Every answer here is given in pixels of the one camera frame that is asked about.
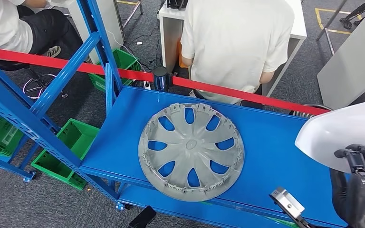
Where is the black wheeled stand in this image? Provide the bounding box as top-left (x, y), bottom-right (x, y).
top-left (340, 0), bottom-right (365, 29)

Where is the grey plastic wheel hubcap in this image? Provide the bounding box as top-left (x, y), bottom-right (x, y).
top-left (137, 102), bottom-right (245, 203)

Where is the black stool chrome base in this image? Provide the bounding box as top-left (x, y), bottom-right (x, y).
top-left (0, 59), bottom-right (69, 100)

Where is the white cabinet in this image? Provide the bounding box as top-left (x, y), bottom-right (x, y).
top-left (48, 0), bottom-right (125, 64)

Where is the steel table frame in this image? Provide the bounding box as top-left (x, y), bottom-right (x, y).
top-left (316, 0), bottom-right (348, 56)

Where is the blue metal shelf rack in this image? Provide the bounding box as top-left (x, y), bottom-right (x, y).
top-left (0, 110), bottom-right (45, 183)
top-left (0, 0), bottom-right (352, 228)

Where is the dark blue barrier post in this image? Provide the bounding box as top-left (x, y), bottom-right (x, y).
top-left (152, 65), bottom-right (173, 93)

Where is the yellow floor tape square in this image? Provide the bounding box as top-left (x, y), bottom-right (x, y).
top-left (315, 8), bottom-right (363, 35)

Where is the black device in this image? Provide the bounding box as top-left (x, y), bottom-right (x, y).
top-left (166, 0), bottom-right (190, 10)

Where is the white plastic car part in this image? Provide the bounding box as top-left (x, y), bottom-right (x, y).
top-left (295, 97), bottom-right (365, 174)

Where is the red barrier belt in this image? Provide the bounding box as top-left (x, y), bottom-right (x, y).
top-left (172, 76), bottom-right (329, 116)
top-left (0, 46), bottom-right (155, 83)

